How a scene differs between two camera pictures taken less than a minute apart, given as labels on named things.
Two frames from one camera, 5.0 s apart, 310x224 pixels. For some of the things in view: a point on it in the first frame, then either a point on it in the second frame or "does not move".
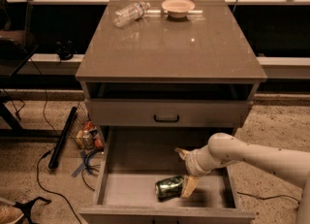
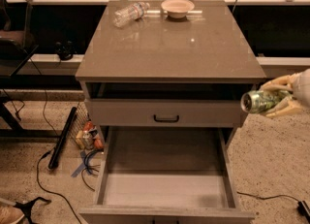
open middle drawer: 137,158 does not move
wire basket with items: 84,132 does not move
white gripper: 193,164 -> 302,83
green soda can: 169,188 -> 261,101
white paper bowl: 177,8 does not move
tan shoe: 10,214 does not move
